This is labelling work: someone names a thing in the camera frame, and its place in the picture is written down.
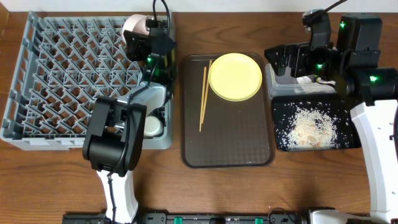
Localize pale pink bowl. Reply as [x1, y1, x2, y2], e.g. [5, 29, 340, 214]
[121, 14, 150, 43]

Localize white ribbed cup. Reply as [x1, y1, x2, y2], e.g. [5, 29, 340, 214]
[144, 116, 164, 137]

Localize light blue bowl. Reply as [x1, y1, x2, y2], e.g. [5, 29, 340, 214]
[133, 82, 166, 116]

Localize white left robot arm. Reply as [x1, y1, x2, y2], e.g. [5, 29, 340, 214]
[83, 26, 177, 223]

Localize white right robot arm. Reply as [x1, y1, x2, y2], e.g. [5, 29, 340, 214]
[264, 10, 397, 223]

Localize clear plastic waste bin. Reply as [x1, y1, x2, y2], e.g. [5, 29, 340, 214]
[266, 63, 336, 99]

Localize crumpled white tissue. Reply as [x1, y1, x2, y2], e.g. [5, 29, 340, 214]
[296, 76, 313, 85]

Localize left wooden chopstick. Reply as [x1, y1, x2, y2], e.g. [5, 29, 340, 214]
[199, 67, 207, 132]

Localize wooden chopstick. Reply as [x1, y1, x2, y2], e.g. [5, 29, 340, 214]
[199, 67, 207, 132]
[201, 60, 213, 124]

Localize yellow round plate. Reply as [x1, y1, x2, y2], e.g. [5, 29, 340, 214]
[209, 53, 262, 101]

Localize right wooden chopstick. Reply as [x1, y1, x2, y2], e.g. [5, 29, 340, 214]
[201, 60, 213, 124]

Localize black tray with rice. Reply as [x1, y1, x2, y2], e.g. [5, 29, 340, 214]
[271, 94, 361, 152]

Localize grey plastic dish rack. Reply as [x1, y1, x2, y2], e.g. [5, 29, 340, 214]
[1, 12, 175, 151]

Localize dark brown serving tray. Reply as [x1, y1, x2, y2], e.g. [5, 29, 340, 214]
[180, 55, 275, 169]

